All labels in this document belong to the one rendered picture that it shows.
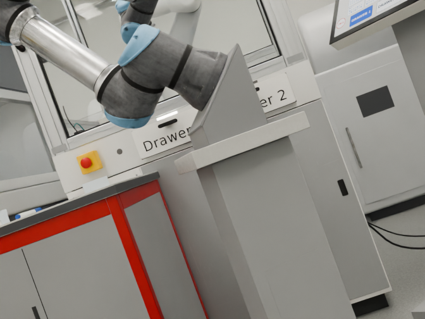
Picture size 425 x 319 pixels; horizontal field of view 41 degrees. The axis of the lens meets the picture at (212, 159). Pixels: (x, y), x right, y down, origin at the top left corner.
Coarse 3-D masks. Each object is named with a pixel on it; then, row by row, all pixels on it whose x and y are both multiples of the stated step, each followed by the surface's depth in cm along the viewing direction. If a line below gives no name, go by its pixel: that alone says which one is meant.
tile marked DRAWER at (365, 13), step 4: (368, 8) 186; (372, 8) 184; (360, 12) 189; (364, 12) 187; (368, 12) 185; (372, 12) 184; (352, 16) 191; (356, 16) 190; (360, 16) 188; (364, 16) 186; (368, 16) 184; (352, 20) 190; (356, 20) 189; (360, 20) 187; (352, 24) 189
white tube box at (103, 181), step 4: (92, 180) 182; (96, 180) 182; (100, 180) 183; (104, 180) 183; (108, 180) 183; (84, 184) 182; (88, 184) 182; (92, 184) 182; (96, 184) 182; (100, 184) 183; (104, 184) 183; (108, 184) 183; (84, 188) 182; (88, 188) 182; (92, 188) 182; (96, 188) 182; (88, 192) 182
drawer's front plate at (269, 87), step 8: (264, 80) 202; (272, 80) 201; (280, 80) 201; (288, 80) 201; (264, 88) 202; (272, 88) 201; (280, 88) 201; (288, 88) 201; (264, 96) 202; (272, 96) 202; (280, 96) 201; (288, 96) 201; (264, 104) 202; (272, 104) 202; (280, 104) 201; (264, 112) 202
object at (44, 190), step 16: (0, 48) 286; (0, 64) 279; (16, 64) 299; (0, 80) 272; (16, 80) 291; (0, 96) 267; (16, 96) 285; (32, 176) 270; (48, 176) 288; (0, 192) 236; (16, 192) 248; (32, 192) 263; (48, 192) 280; (64, 192) 300; (0, 208) 230; (16, 208) 243; (32, 208) 259
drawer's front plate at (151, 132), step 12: (192, 108) 205; (168, 120) 206; (180, 120) 205; (192, 120) 205; (132, 132) 207; (144, 132) 207; (156, 132) 206; (168, 132) 206; (180, 132) 206; (156, 144) 207; (168, 144) 206; (180, 144) 206; (144, 156) 207
